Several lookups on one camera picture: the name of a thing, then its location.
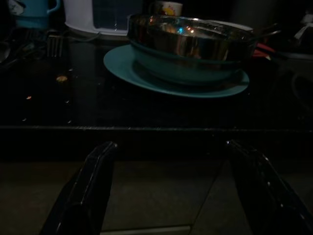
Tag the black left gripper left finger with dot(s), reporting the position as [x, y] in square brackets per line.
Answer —
[83, 195]

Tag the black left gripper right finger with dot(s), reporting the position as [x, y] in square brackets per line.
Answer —
[266, 195]

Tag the grey cabinet door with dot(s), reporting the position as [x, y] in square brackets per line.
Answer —
[225, 208]

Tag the teal plate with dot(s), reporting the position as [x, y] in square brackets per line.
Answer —
[122, 66]

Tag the pink plate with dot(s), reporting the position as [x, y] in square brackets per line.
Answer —
[264, 50]

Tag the teal bowl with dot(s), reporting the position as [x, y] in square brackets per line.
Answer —
[171, 71]

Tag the metal fork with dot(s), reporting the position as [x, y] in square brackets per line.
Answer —
[54, 45]

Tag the white bowl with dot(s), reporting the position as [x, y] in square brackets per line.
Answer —
[239, 25]

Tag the stainless steel bowl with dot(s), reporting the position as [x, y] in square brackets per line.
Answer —
[185, 41]

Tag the white plastic container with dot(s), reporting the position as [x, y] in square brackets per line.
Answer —
[85, 17]

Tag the blue mug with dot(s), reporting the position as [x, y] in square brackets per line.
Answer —
[31, 12]

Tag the white printed mug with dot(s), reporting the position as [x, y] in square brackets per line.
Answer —
[168, 7]

